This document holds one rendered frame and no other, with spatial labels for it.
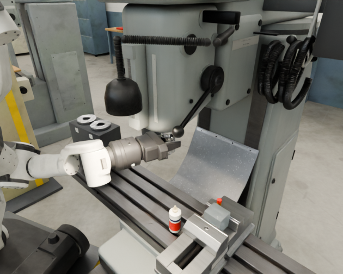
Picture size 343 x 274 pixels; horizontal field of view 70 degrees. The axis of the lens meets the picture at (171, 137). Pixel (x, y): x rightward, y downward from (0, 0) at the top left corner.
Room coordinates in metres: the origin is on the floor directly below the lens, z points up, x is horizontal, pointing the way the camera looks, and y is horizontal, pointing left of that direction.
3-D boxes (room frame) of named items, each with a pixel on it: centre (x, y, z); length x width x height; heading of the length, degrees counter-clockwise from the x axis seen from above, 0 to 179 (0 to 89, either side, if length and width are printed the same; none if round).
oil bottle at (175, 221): (0.58, -0.01, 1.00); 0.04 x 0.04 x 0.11
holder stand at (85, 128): (1.01, 0.36, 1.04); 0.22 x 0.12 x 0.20; 54
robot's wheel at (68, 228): (0.86, 0.54, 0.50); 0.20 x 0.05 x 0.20; 68
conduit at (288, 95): (0.73, -0.32, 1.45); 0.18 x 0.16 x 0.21; 137
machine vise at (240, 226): (0.51, -0.12, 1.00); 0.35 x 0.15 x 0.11; 136
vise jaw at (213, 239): (0.49, -0.10, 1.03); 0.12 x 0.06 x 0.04; 46
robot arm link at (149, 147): (0.62, 0.09, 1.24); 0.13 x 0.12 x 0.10; 29
